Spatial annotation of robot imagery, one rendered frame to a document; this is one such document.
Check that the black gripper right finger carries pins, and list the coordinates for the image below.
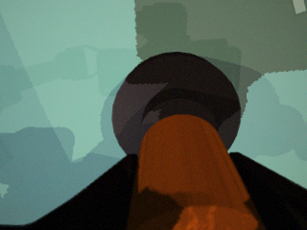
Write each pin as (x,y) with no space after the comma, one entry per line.
(280,202)

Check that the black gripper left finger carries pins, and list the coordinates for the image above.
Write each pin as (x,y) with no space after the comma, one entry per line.
(102,205)

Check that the orange knob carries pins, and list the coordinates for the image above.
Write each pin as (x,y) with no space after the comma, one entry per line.
(186,180)

